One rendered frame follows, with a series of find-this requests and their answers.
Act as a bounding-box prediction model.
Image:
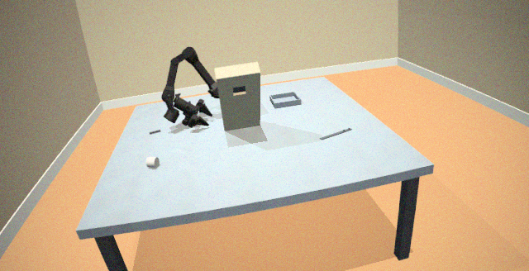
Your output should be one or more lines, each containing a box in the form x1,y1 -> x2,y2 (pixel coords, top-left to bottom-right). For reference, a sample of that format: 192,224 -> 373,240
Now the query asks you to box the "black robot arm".
162,47 -> 219,126

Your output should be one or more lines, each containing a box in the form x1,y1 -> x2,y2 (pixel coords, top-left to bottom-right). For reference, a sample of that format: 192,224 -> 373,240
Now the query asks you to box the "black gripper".
182,99 -> 212,128

